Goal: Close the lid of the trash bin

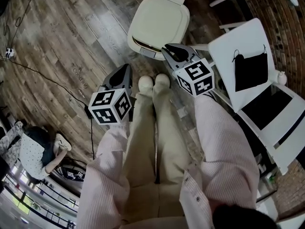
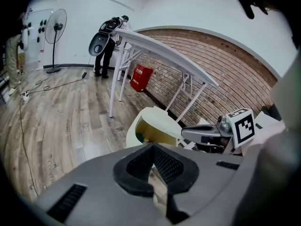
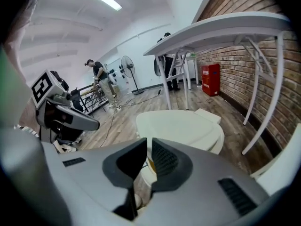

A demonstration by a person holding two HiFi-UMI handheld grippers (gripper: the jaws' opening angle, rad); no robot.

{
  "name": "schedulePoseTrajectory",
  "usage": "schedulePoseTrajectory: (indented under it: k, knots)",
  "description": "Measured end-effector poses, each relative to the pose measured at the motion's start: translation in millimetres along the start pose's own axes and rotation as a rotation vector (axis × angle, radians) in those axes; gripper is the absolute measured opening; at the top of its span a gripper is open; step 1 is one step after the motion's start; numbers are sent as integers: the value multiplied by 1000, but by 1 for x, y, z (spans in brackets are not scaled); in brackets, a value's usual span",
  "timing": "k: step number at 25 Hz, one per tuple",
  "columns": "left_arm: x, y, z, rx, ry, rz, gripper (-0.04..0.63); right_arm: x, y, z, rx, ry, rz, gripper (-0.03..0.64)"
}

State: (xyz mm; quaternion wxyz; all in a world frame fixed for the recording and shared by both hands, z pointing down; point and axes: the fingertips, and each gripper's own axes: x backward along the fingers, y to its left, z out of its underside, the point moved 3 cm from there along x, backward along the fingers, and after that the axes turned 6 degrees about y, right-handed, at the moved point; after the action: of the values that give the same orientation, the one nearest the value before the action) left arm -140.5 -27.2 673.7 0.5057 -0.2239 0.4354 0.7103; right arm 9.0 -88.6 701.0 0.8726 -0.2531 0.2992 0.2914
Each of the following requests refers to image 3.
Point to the person's right shoe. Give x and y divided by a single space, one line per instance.
138 200

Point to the large white folding table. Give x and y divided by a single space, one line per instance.
211 28

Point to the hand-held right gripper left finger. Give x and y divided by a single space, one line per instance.
117 168

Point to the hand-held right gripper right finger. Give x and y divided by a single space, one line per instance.
178 171

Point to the person's left forearm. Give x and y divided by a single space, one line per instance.
28 116

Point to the white power strip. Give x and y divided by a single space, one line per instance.
118 107

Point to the red box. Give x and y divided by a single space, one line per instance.
211 79

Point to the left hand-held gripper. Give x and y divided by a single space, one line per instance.
42 88

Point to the black metal railing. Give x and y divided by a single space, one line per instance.
94 95

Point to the black standing fan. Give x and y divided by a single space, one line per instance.
127 66

